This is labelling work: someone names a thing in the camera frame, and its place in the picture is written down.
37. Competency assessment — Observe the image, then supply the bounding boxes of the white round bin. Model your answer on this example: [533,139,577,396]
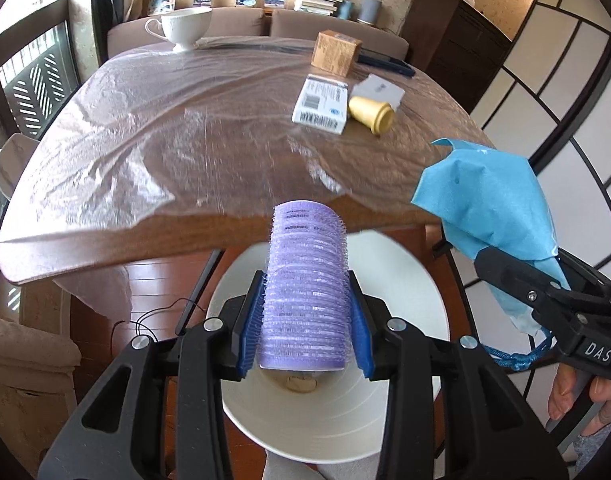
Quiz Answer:
[206,230,451,465]

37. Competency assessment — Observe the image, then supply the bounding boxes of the purple hair roller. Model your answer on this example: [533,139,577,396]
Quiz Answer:
[258,200,349,372]

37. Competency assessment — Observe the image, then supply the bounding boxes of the black remote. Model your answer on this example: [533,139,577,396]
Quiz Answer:
[357,48,417,79]

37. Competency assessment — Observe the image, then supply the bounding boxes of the clear plastic table cover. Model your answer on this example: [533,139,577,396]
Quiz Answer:
[0,35,492,319]

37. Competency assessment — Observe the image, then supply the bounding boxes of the window with patterned railing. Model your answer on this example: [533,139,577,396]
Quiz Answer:
[0,0,82,313]

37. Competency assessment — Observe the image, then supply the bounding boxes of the white footed cup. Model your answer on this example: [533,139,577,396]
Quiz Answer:
[144,7,213,52]

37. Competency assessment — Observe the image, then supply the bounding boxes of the thin black cable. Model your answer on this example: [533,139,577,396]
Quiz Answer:
[110,297,207,346]

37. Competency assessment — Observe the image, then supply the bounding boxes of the grey cylinder speaker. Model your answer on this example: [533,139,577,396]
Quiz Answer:
[357,0,381,26]

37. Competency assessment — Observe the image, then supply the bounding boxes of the white panelled sliding screen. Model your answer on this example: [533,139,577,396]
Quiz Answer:
[467,0,611,461]

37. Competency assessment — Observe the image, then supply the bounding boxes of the dark wooden drawer cabinet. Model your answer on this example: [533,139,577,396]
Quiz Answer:
[400,0,514,111]

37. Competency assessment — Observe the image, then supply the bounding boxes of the wooden cube box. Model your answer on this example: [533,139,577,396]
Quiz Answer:
[311,30,363,79]

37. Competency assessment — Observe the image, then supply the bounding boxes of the beige armchair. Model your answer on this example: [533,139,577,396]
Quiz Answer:
[0,304,82,467]

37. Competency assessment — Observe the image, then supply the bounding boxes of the wide brown back cushion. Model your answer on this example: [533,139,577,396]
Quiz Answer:
[108,7,267,57]

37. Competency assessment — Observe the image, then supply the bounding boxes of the person's right hand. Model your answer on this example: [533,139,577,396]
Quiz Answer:
[546,362,611,436]

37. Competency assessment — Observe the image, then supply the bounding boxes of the person's grey trousers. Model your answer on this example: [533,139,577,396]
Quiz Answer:
[264,450,337,480]

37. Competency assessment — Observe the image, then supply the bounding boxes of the white chair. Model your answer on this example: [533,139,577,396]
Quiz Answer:
[0,132,42,202]

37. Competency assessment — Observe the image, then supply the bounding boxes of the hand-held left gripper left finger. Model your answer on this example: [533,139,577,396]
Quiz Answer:
[38,270,266,480]

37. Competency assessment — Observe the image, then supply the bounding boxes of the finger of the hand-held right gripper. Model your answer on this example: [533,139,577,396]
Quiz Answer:
[473,246,569,313]
[558,247,611,294]

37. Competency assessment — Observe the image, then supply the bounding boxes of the brown sofa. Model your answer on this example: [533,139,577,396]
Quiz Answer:
[106,7,411,62]

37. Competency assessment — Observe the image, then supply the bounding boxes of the beige scrap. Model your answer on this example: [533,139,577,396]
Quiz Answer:
[286,375,319,394]

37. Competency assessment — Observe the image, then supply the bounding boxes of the yellow plastic cup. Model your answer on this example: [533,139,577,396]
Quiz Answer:
[347,94,397,137]

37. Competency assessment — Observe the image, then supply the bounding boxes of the white card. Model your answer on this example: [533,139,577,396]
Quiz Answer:
[351,73,407,111]

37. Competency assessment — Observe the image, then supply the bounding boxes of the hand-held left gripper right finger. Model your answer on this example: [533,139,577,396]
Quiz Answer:
[345,270,569,480]

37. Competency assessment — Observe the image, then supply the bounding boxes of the white labelled carton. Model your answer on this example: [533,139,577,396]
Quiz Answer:
[292,73,354,135]

